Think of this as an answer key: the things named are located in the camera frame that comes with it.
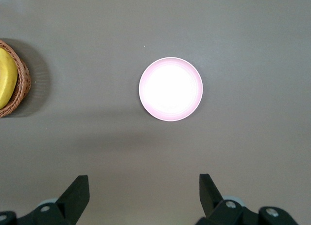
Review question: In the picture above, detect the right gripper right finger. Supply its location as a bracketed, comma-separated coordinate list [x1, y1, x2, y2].
[194, 173, 299, 225]

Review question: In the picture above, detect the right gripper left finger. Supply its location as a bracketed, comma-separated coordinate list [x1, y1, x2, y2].
[0, 175, 90, 225]

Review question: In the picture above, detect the yellow banana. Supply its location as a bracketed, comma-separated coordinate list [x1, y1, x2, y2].
[0, 48, 18, 110]

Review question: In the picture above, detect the pink round plate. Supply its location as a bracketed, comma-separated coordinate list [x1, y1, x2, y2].
[138, 56, 204, 122]

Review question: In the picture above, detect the brown wicker basket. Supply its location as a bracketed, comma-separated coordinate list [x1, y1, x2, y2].
[0, 39, 32, 118]

